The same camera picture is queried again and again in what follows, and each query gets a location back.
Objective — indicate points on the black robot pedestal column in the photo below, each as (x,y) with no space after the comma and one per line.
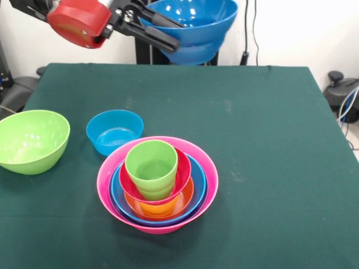
(146,54)

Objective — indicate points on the translucent blue ribbed bowl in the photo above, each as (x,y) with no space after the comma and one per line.
(112,134)

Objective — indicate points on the orange cup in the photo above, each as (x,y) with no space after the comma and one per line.
(158,208)

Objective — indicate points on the small dark blue bowl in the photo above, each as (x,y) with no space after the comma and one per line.
(202,30)

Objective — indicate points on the black equipment rack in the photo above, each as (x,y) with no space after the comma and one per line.
(3,73)

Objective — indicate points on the orange bowl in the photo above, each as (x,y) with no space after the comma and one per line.
(187,199)

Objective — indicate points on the dark green table cloth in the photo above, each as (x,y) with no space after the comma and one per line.
(266,224)

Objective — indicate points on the large pink bowl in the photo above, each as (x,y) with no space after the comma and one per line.
(160,228)

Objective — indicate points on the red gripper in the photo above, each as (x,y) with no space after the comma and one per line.
(78,22)

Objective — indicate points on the green cup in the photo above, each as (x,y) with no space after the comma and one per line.
(151,165)

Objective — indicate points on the large green bowl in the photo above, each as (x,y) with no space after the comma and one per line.
(31,148)

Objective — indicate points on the small crimson bowl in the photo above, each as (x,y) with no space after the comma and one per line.
(185,171)

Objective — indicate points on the large light blue bowl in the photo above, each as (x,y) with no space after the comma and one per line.
(200,182)

